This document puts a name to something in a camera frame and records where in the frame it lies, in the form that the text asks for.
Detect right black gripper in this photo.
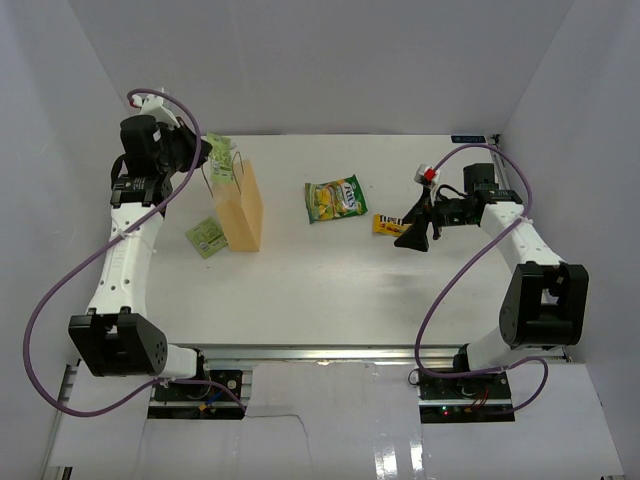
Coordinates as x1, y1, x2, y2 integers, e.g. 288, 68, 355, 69
395, 187, 476, 252

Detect light green snack packet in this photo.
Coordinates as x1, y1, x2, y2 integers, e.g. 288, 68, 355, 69
205, 133, 234, 183
185, 217, 228, 259

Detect aluminium table rail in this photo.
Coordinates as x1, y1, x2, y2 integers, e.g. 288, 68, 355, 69
197, 345, 570, 368

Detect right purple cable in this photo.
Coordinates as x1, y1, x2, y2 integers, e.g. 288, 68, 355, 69
408, 144, 549, 416

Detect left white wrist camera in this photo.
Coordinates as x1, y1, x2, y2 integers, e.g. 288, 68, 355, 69
129, 94, 180, 128

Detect yellow M&M's packet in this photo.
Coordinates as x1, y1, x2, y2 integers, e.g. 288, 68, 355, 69
372, 214, 411, 237

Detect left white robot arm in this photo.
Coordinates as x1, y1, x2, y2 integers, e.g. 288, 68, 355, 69
68, 114, 212, 399

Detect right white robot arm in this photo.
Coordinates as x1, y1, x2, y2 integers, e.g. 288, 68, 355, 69
394, 163, 589, 399

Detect brown paper bag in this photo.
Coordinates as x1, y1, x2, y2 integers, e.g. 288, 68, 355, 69
205, 152, 264, 252

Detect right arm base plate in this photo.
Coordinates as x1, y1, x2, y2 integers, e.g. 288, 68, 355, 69
408, 369, 515, 425

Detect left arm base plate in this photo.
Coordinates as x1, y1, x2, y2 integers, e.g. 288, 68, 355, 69
148, 369, 249, 420

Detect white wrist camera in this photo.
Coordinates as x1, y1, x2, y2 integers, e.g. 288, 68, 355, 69
414, 164, 440, 188
129, 94, 180, 128

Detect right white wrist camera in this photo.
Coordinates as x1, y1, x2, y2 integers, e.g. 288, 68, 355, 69
414, 164, 440, 188

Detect green Fox's candy bag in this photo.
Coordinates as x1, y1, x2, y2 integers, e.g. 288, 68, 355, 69
304, 175, 368, 224

